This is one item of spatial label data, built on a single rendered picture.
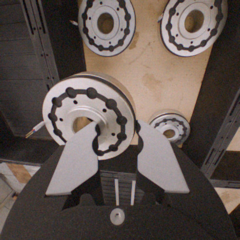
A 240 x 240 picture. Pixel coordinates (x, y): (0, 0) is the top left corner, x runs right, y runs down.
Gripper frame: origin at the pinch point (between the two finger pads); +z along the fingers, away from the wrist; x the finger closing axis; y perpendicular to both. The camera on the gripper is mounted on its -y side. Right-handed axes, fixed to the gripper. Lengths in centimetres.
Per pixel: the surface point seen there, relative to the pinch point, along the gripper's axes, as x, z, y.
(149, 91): 7.4, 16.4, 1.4
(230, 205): 46, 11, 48
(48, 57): -10.3, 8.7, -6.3
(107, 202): -6, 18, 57
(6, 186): -236, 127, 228
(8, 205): -237, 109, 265
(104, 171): -3.9, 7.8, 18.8
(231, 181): 25.3, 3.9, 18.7
